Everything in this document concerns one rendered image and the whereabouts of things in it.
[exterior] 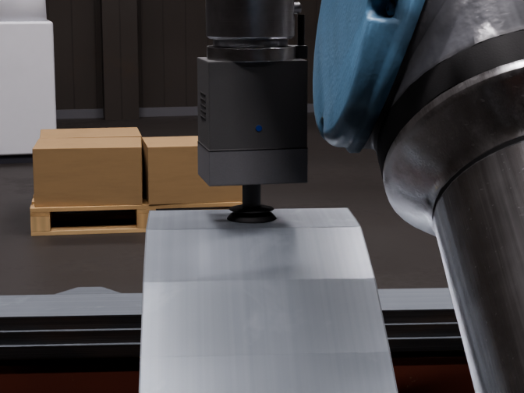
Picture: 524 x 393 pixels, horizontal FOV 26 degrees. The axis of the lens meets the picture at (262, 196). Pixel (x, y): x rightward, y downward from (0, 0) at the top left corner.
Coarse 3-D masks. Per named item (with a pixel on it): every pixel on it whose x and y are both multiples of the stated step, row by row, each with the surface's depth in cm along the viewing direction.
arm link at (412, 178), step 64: (384, 0) 42; (448, 0) 42; (512, 0) 41; (320, 64) 49; (384, 64) 42; (448, 64) 41; (512, 64) 40; (320, 128) 48; (384, 128) 43; (448, 128) 41; (512, 128) 40; (448, 192) 41; (512, 192) 39; (448, 256) 41; (512, 256) 38; (512, 320) 37; (512, 384) 36
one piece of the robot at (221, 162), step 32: (224, 64) 93; (256, 64) 93; (288, 64) 94; (224, 96) 93; (256, 96) 94; (288, 96) 94; (224, 128) 94; (256, 128) 94; (288, 128) 95; (224, 160) 94; (256, 160) 95; (288, 160) 95; (256, 192) 98
